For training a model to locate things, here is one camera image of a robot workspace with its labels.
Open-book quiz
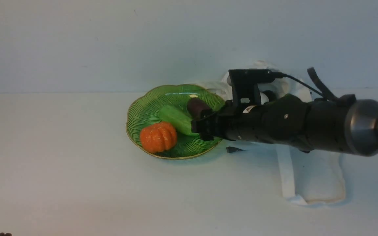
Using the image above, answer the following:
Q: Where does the purple toy eggplant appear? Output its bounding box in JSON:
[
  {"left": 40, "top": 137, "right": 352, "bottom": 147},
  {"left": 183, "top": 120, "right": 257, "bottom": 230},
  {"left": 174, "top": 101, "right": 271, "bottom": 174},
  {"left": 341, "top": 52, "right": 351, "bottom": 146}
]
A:
[{"left": 187, "top": 97, "right": 211, "bottom": 119}]

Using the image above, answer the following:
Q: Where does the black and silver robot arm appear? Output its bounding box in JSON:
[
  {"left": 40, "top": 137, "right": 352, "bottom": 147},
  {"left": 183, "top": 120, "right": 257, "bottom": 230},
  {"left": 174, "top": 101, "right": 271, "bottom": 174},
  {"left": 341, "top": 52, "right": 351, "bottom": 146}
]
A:
[{"left": 187, "top": 94, "right": 378, "bottom": 156}]

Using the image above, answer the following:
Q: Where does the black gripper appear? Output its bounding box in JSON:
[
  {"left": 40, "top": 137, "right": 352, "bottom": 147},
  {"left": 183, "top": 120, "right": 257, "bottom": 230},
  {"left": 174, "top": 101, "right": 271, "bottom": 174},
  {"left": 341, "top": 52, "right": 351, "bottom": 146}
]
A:
[{"left": 191, "top": 94, "right": 311, "bottom": 145}]

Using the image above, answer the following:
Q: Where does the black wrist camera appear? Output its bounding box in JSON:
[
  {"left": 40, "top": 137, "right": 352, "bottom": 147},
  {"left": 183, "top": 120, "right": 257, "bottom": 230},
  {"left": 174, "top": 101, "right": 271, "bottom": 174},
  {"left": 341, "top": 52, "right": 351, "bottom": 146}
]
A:
[{"left": 228, "top": 69, "right": 284, "bottom": 107}]

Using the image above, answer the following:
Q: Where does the orange toy pumpkin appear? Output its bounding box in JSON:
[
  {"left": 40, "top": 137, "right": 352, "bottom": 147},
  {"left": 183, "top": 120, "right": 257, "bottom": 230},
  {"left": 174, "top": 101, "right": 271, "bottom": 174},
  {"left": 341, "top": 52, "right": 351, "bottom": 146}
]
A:
[{"left": 139, "top": 122, "right": 178, "bottom": 154}]

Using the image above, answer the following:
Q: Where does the green ribbed glass plate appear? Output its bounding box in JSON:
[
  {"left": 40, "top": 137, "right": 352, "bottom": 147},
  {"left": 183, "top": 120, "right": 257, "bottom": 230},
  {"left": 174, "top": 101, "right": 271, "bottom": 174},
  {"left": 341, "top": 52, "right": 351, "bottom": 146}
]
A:
[{"left": 126, "top": 85, "right": 224, "bottom": 160}]

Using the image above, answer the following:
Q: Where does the green toy cucumber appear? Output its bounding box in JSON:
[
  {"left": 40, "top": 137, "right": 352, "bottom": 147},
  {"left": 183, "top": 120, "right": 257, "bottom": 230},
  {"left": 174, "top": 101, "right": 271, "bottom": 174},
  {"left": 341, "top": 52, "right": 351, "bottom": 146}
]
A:
[{"left": 159, "top": 106, "right": 198, "bottom": 136}]

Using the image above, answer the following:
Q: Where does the white cloth bag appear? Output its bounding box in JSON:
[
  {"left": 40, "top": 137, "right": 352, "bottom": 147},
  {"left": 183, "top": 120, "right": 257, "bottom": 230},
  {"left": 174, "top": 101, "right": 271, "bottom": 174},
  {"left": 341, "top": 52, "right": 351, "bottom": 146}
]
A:
[{"left": 192, "top": 60, "right": 346, "bottom": 207}]

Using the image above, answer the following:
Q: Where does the black camera cable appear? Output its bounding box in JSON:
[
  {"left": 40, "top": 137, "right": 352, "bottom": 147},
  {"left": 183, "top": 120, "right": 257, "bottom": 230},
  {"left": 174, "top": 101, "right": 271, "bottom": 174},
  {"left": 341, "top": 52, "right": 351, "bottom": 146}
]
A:
[{"left": 281, "top": 67, "right": 339, "bottom": 101}]

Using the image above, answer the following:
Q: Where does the dark object at bottom edge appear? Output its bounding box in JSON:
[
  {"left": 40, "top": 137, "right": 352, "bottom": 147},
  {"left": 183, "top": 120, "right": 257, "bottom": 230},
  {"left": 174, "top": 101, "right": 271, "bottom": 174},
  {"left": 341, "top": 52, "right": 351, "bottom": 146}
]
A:
[{"left": 0, "top": 232, "right": 12, "bottom": 236}]

